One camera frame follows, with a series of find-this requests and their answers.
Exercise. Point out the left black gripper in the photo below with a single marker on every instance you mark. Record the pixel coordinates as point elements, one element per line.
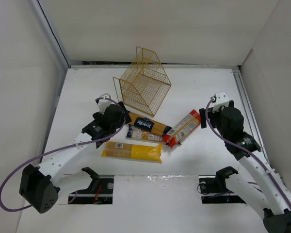
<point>123,111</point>

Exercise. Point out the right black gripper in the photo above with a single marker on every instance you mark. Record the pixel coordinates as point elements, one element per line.
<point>203,119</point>

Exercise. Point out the red spaghetti bag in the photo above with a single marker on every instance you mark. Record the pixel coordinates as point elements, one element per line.
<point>182,129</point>

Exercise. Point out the clear blue-end spaghetti bag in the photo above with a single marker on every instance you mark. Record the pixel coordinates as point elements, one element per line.
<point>139,134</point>

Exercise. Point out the dark blue label spaghetti bag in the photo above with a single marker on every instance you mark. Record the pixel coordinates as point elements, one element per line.
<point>148,125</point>

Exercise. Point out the yellow wire shelf rack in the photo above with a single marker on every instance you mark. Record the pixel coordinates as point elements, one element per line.
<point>144,84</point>

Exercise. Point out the yellow spaghetti bag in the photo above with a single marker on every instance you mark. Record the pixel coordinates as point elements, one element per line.
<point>132,152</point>

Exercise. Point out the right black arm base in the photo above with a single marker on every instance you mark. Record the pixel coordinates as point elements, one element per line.
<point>213,188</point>

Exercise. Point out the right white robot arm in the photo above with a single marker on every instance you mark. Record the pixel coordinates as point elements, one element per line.
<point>269,198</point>

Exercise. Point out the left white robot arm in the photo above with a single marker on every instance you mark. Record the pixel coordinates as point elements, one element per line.
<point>43,184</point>

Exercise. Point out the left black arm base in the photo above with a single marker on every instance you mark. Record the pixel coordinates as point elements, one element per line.
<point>99,191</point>

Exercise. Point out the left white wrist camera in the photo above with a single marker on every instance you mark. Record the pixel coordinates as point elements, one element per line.
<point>104,102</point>

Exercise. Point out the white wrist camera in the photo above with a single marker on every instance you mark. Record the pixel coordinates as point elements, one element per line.
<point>219,100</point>
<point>104,102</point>

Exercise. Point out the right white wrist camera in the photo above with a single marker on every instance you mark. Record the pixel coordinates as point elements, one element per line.
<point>219,100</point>

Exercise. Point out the right aluminium rail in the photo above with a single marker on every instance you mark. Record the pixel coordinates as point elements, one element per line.
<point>248,110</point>

